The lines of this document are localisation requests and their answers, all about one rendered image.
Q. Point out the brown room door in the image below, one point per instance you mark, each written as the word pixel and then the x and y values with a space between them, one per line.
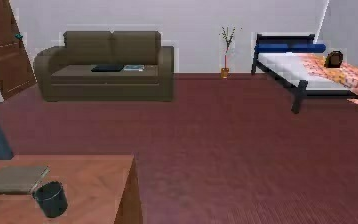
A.
pixel 7 63

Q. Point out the pale blue book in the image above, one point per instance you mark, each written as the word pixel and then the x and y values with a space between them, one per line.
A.
pixel 133 67

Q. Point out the blue pillow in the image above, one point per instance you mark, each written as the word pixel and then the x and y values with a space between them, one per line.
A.
pixel 288 48

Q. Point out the black cup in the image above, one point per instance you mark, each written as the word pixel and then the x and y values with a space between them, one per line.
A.
pixel 51 200

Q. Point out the grey closed laptop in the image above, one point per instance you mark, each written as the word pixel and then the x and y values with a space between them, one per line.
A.
pixel 15 180

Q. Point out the orange patterned blanket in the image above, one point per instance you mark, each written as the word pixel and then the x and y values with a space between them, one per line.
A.
pixel 347 75

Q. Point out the thin plant in orange pot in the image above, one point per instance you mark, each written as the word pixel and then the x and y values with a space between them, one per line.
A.
pixel 225 63

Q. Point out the black frame bed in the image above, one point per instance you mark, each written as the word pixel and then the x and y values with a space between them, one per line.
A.
pixel 287 71

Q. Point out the olive brown sofa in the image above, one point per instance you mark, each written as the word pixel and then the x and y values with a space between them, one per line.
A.
pixel 87 87

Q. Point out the brown wooden desk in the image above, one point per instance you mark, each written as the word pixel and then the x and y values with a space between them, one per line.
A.
pixel 93 186

